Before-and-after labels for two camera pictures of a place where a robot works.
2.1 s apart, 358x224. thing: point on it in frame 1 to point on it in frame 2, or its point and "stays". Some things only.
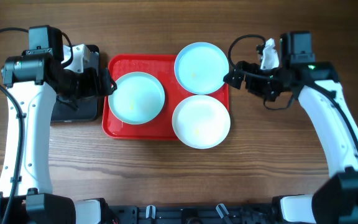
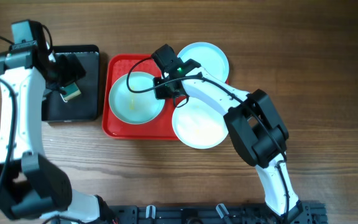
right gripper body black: [266, 82] to [165, 91]
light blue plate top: [201, 67] stays
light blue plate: [138, 99] stays
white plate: [201, 121] stays
